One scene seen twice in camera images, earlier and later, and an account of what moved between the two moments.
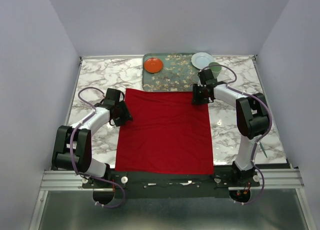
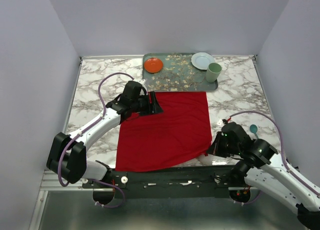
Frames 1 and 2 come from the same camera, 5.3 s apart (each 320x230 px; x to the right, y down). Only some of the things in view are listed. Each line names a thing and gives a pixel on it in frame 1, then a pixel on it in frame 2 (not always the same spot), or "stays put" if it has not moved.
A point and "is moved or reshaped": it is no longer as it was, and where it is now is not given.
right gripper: (195, 98) → (215, 148)
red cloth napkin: (169, 134) is moved or reshaped
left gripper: (126, 116) → (152, 108)
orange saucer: (153, 65) stays put
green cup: (215, 70) stays put
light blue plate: (201, 60) stays put
